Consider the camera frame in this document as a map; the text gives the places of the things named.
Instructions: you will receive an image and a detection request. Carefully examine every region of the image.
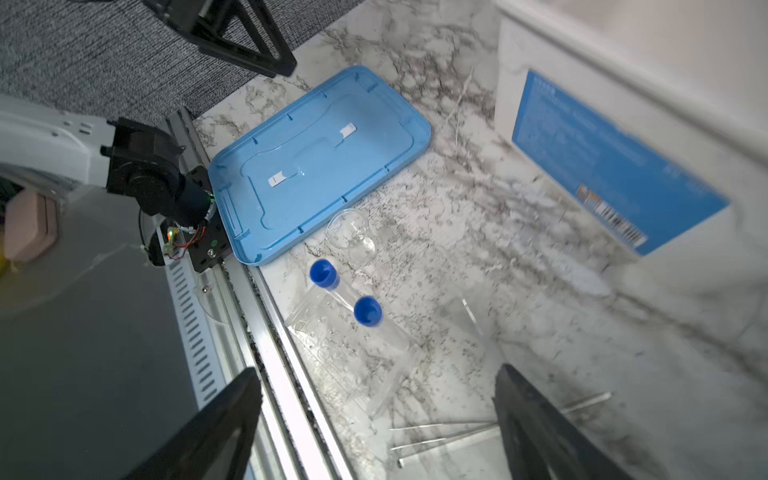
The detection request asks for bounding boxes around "clear glass beaker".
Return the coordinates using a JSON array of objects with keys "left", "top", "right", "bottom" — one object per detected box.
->
[{"left": 325, "top": 208, "right": 376, "bottom": 269}]

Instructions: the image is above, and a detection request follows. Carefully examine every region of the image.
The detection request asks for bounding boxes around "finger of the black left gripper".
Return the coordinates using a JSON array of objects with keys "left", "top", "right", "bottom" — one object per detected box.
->
[{"left": 144, "top": 0, "right": 297, "bottom": 78}]

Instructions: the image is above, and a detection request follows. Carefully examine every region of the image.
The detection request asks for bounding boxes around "blue capped test tube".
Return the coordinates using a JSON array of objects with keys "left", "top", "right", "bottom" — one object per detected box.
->
[
  {"left": 309, "top": 259, "right": 361, "bottom": 311},
  {"left": 353, "top": 296, "right": 419, "bottom": 361}
]

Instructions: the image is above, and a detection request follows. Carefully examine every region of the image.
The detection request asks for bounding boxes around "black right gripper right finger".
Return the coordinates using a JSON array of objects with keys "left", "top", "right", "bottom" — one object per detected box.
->
[{"left": 493, "top": 364, "right": 631, "bottom": 480}]

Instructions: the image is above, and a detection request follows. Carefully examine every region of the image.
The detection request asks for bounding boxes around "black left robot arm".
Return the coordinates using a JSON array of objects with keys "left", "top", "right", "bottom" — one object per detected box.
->
[{"left": 1, "top": 1, "right": 297, "bottom": 243}]

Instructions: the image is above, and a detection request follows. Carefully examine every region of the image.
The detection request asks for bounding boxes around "blue plastic bin lid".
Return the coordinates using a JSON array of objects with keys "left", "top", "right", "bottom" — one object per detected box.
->
[{"left": 208, "top": 66, "right": 432, "bottom": 266}]

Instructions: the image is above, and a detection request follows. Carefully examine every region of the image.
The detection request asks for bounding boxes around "aluminium mounting rail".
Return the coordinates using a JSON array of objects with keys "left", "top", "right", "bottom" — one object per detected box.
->
[{"left": 158, "top": 107, "right": 361, "bottom": 480}]

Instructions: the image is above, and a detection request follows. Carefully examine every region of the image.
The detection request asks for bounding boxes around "white plastic storage bin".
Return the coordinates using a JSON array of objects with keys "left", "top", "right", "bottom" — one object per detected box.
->
[{"left": 495, "top": 1, "right": 767, "bottom": 295}]

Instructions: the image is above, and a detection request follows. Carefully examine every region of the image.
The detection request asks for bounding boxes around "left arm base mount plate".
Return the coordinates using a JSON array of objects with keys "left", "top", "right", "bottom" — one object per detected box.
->
[{"left": 179, "top": 166, "right": 235, "bottom": 274}]

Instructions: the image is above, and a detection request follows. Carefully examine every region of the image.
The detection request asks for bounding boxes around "clear glass stirring rod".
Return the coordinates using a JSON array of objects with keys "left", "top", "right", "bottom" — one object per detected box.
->
[{"left": 390, "top": 391, "right": 614, "bottom": 468}]

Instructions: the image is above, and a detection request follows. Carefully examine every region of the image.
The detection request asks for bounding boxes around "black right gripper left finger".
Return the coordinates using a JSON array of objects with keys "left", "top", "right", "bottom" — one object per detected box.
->
[{"left": 126, "top": 367, "right": 262, "bottom": 479}]

